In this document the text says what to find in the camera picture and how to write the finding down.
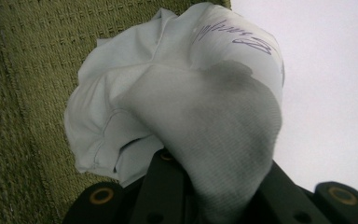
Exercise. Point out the white sock with grey patches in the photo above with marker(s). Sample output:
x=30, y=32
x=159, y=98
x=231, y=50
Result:
x=217, y=130

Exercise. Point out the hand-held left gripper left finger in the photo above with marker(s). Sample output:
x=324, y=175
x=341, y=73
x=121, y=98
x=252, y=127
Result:
x=164, y=193

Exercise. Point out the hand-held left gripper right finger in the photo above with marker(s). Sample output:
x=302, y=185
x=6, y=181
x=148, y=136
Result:
x=284, y=199

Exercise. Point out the white printed garment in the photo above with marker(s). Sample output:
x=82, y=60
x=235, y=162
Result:
x=105, y=102

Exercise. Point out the olive green woven blanket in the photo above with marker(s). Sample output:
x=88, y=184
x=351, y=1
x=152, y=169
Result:
x=24, y=93

